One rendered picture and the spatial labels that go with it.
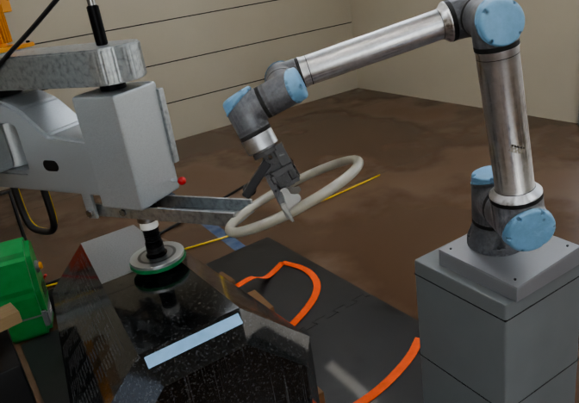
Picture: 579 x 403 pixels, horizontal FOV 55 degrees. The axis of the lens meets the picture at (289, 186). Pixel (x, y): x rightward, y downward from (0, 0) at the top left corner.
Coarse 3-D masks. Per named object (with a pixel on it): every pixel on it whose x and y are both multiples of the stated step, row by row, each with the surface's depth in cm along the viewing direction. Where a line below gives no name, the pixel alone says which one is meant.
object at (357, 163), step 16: (336, 160) 188; (352, 160) 175; (304, 176) 196; (352, 176) 159; (272, 192) 196; (320, 192) 153; (256, 208) 193; (304, 208) 152; (256, 224) 155; (272, 224) 153
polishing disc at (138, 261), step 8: (144, 248) 224; (168, 248) 221; (176, 248) 220; (136, 256) 219; (144, 256) 218; (168, 256) 215; (176, 256) 214; (136, 264) 212; (144, 264) 211; (152, 264) 210; (160, 264) 209; (168, 264) 210
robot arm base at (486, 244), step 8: (472, 224) 189; (472, 232) 189; (480, 232) 185; (488, 232) 183; (496, 232) 182; (472, 240) 188; (480, 240) 185; (488, 240) 183; (496, 240) 182; (472, 248) 189; (480, 248) 185; (488, 248) 184; (496, 248) 183; (504, 248) 182; (512, 248) 182; (496, 256) 183; (504, 256) 183
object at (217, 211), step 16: (96, 208) 214; (112, 208) 210; (160, 208) 198; (176, 208) 195; (192, 208) 205; (208, 208) 202; (224, 208) 198; (240, 208) 195; (208, 224) 190; (224, 224) 186
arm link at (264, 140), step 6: (264, 132) 146; (270, 132) 147; (252, 138) 145; (258, 138) 145; (264, 138) 145; (270, 138) 146; (276, 138) 149; (246, 144) 147; (252, 144) 146; (258, 144) 145; (264, 144) 145; (270, 144) 146; (246, 150) 148; (252, 150) 146; (258, 150) 146; (264, 150) 147
